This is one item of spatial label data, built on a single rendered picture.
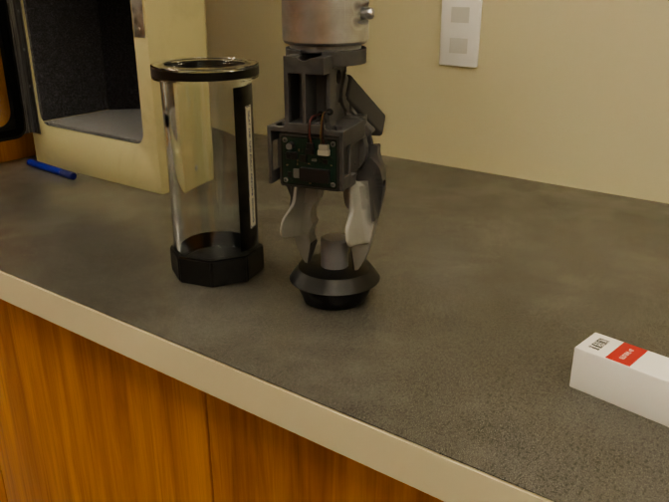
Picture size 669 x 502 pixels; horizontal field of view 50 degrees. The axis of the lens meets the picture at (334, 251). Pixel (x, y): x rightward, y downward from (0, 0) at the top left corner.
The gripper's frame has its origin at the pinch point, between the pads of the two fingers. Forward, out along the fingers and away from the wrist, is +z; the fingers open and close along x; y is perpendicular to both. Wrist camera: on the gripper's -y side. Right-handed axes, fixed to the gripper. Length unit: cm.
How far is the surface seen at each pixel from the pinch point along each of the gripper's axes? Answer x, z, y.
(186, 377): -8.8, 8.3, 14.7
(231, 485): -6.3, 21.5, 12.2
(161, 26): -36.1, -18.7, -26.5
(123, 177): -45, 4, -26
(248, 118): -10.2, -12.3, -2.1
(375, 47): -16, -13, -63
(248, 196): -10.2, -4.1, -1.4
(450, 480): 17.0, 6.9, 21.5
